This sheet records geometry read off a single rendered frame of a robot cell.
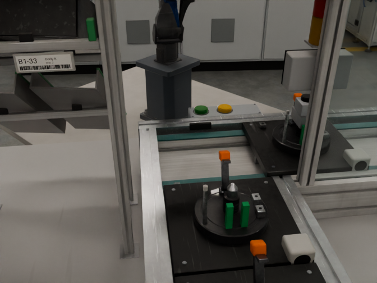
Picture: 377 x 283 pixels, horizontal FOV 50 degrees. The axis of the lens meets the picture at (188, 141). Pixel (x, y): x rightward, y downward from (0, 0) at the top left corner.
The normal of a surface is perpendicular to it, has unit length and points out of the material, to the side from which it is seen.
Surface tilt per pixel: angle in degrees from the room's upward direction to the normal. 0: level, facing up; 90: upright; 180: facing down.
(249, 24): 90
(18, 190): 0
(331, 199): 90
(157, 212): 0
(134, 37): 90
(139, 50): 90
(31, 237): 0
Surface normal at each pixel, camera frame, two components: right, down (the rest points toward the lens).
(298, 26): 0.05, 0.51
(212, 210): 0.00, -0.86
